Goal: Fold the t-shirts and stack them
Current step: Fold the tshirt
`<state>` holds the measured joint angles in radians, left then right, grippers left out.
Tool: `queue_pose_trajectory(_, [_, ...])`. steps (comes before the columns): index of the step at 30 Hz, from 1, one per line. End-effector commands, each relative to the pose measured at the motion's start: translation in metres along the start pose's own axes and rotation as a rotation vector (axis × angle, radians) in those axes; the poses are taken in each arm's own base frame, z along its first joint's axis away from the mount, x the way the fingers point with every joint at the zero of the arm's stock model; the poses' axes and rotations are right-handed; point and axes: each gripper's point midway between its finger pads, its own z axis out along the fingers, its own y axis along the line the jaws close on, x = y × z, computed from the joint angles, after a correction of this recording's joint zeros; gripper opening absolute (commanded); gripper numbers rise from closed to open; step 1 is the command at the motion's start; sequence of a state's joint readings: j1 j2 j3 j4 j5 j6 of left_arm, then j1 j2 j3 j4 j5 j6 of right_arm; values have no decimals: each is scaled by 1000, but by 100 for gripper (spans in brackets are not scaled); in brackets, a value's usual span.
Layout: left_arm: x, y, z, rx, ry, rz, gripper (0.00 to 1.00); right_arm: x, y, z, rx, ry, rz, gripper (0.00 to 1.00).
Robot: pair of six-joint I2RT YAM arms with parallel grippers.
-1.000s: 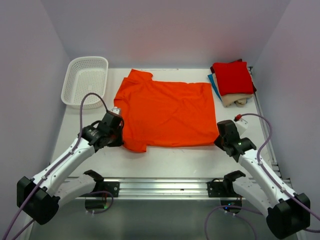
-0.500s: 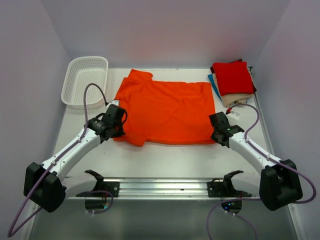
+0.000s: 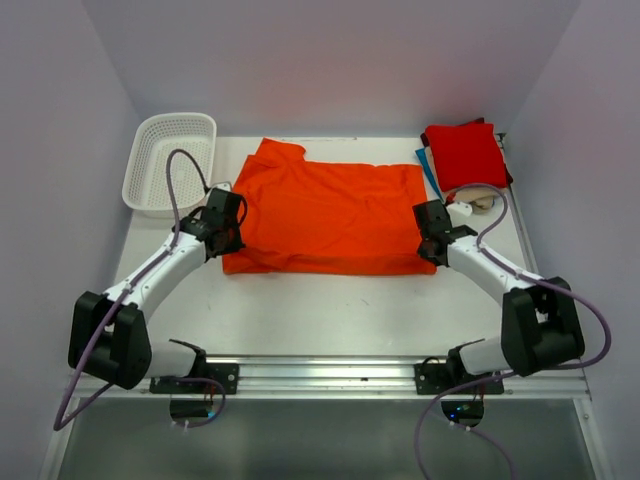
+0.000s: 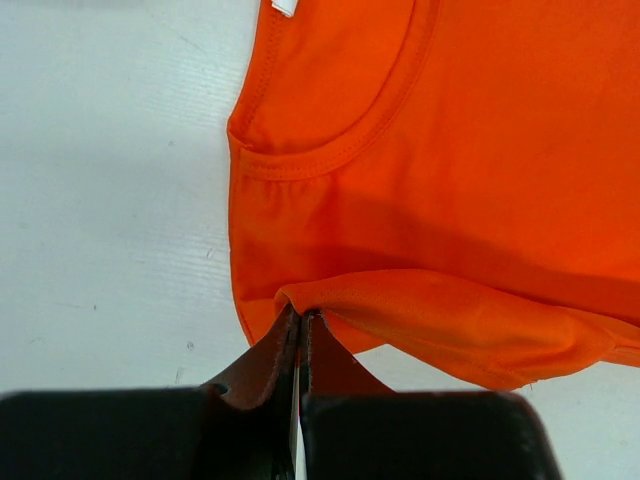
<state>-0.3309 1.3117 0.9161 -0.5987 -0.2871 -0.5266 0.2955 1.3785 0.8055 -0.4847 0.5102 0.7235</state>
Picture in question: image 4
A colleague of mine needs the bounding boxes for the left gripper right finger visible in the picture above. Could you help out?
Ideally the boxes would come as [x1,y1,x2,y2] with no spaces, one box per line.
[299,310,393,479]

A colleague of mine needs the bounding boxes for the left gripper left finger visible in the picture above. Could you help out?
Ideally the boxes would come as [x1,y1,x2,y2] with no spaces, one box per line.
[199,306,300,479]

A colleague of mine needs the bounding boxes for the orange t shirt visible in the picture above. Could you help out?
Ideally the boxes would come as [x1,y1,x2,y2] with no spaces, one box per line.
[228,1,639,390]

